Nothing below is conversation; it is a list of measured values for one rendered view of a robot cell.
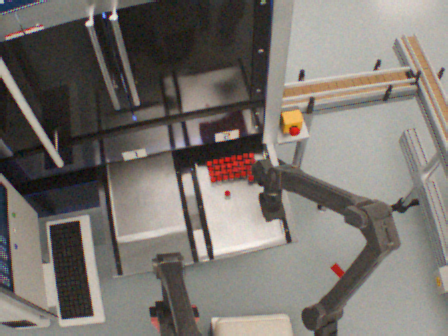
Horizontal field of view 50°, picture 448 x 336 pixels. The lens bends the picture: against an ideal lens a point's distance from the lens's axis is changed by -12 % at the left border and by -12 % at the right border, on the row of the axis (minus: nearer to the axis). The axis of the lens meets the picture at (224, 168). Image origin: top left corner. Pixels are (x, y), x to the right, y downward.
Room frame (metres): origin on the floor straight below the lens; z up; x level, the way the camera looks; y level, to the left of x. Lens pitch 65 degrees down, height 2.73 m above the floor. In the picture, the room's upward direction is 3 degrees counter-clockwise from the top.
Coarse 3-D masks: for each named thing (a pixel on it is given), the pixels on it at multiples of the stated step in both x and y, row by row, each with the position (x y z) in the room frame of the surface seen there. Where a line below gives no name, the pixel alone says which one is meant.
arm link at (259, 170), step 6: (258, 162) 0.68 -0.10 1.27; (264, 162) 0.68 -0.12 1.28; (270, 162) 0.68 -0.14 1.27; (252, 168) 0.67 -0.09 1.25; (258, 168) 0.66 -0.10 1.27; (264, 168) 0.65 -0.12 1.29; (252, 174) 0.66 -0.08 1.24; (258, 174) 0.64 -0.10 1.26; (264, 174) 0.63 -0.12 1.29; (270, 174) 0.60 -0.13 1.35; (258, 180) 0.63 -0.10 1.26; (264, 180) 0.61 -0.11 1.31; (270, 180) 0.59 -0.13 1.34; (270, 186) 0.58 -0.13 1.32
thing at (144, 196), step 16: (128, 160) 0.90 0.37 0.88; (144, 160) 0.89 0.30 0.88; (160, 160) 0.89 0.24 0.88; (112, 176) 0.83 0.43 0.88; (128, 176) 0.83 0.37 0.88; (144, 176) 0.83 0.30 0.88; (160, 176) 0.82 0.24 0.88; (112, 192) 0.76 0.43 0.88; (128, 192) 0.76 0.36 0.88; (144, 192) 0.76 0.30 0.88; (160, 192) 0.76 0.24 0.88; (176, 192) 0.75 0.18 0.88; (112, 208) 0.69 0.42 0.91; (128, 208) 0.70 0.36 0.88; (144, 208) 0.70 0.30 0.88; (160, 208) 0.69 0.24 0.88; (176, 208) 0.69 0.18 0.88; (128, 224) 0.63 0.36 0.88; (144, 224) 0.63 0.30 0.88; (160, 224) 0.63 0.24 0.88; (176, 224) 0.63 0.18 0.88
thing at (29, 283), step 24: (0, 192) 0.63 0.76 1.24; (0, 216) 0.54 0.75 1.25; (24, 216) 0.63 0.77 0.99; (0, 240) 0.45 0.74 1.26; (24, 240) 0.53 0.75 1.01; (0, 264) 0.37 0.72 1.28; (24, 264) 0.43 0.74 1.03; (24, 288) 0.33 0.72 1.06; (0, 312) 0.22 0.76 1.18; (24, 312) 0.24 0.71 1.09
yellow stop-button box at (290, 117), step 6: (282, 108) 1.01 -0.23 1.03; (288, 108) 1.01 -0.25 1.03; (294, 108) 1.01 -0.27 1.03; (282, 114) 0.98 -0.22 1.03; (288, 114) 0.98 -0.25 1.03; (294, 114) 0.98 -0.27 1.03; (300, 114) 0.98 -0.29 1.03; (282, 120) 0.97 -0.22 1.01; (288, 120) 0.95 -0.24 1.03; (294, 120) 0.95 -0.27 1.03; (300, 120) 0.95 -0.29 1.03; (282, 126) 0.96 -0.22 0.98; (288, 126) 0.94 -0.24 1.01; (294, 126) 0.94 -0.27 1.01; (300, 126) 0.95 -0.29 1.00; (288, 132) 0.94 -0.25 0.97
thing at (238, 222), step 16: (256, 160) 0.87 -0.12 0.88; (208, 176) 0.81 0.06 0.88; (208, 192) 0.75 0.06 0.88; (224, 192) 0.75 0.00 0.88; (240, 192) 0.74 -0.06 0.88; (256, 192) 0.74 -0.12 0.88; (208, 208) 0.69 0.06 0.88; (224, 208) 0.68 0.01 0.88; (240, 208) 0.68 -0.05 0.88; (256, 208) 0.68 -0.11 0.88; (208, 224) 0.61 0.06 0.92; (224, 224) 0.62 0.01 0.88; (240, 224) 0.62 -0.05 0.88; (256, 224) 0.62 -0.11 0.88; (272, 224) 0.61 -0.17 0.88; (224, 240) 0.56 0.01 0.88; (240, 240) 0.56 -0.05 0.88; (256, 240) 0.55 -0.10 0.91; (272, 240) 0.55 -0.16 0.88
